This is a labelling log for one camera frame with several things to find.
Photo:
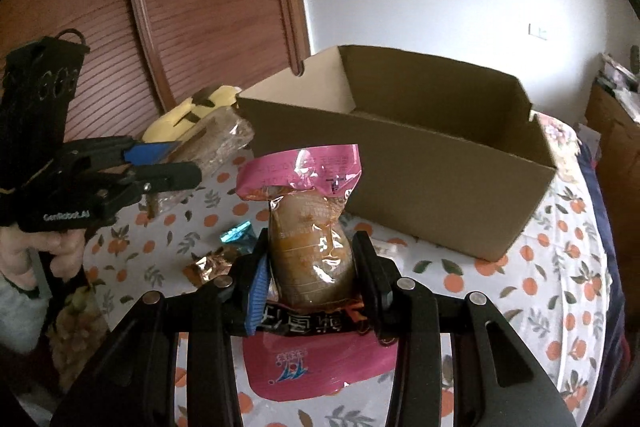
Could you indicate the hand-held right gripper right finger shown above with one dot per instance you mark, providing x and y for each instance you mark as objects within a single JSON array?
[{"x": 369, "y": 277}]

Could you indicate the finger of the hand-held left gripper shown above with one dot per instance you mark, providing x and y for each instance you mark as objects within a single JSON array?
[
  {"x": 150, "y": 153},
  {"x": 172, "y": 178}
]

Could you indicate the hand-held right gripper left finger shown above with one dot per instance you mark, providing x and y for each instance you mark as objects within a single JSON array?
[{"x": 257, "y": 294}]

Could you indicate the clear brown cake packet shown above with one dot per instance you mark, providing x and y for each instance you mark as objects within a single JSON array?
[{"x": 220, "y": 142}]

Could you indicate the pink drumstick packet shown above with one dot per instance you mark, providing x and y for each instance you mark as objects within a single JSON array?
[{"x": 305, "y": 247}]

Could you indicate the brown cardboard box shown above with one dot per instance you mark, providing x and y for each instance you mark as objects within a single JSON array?
[{"x": 425, "y": 177}]

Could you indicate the person's left forearm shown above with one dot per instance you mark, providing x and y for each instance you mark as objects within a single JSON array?
[{"x": 20, "y": 317}]

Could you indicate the person's left hand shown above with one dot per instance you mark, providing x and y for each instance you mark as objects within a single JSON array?
[{"x": 30, "y": 252}]

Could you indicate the yellow plush toy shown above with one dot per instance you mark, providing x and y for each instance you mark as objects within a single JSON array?
[{"x": 165, "y": 127}]

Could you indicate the golden brown wrapper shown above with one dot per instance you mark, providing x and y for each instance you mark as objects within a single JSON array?
[{"x": 210, "y": 268}]

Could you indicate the blue foil wrapper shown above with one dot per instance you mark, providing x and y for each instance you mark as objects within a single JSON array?
[{"x": 237, "y": 234}]

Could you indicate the wooden slatted wardrobe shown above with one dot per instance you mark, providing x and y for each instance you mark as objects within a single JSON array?
[{"x": 200, "y": 7}]

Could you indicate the orange print tablecloth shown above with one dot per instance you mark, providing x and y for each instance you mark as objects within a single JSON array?
[{"x": 550, "y": 267}]

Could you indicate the floral beige cloth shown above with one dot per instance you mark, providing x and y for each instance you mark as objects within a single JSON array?
[{"x": 80, "y": 337}]

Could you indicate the wooden side cabinet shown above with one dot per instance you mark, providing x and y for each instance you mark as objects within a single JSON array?
[{"x": 612, "y": 147}]

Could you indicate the white wall switch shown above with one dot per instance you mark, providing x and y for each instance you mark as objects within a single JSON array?
[{"x": 537, "y": 31}]

